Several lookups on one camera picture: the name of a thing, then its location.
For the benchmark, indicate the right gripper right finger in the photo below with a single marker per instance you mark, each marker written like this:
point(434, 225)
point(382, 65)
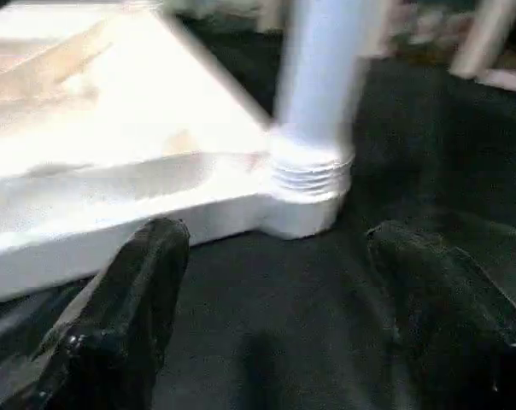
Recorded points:
point(463, 333)

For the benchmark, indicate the white plastic table top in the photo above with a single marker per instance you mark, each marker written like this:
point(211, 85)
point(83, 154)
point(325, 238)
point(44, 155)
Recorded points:
point(113, 128)

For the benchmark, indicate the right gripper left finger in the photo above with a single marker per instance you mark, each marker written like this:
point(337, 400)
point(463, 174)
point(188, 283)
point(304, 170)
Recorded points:
point(113, 333)

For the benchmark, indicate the black plastic mat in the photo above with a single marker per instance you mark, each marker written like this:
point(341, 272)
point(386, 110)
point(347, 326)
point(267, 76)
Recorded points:
point(369, 325)

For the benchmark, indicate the white plastic table leg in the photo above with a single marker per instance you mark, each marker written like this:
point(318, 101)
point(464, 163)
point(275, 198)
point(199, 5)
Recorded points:
point(322, 77)

